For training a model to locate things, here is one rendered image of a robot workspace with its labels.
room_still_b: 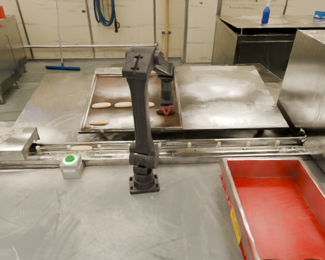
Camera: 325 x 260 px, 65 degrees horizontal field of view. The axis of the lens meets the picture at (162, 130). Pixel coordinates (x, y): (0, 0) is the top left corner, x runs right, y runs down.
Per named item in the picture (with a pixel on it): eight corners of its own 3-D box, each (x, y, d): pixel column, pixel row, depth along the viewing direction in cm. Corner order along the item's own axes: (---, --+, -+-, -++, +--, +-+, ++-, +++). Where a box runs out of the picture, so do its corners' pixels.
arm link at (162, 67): (124, 62, 80) (158, 65, 78) (125, 44, 79) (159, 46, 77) (156, 75, 122) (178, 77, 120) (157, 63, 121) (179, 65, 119)
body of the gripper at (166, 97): (172, 94, 133) (173, 81, 128) (173, 106, 126) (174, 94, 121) (160, 94, 133) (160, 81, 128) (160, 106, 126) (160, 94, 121)
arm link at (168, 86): (159, 79, 119) (172, 81, 118) (163, 71, 124) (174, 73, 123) (159, 92, 124) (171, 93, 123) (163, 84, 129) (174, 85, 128)
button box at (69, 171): (63, 185, 109) (57, 165, 103) (68, 172, 116) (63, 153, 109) (82, 184, 109) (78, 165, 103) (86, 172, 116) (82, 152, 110)
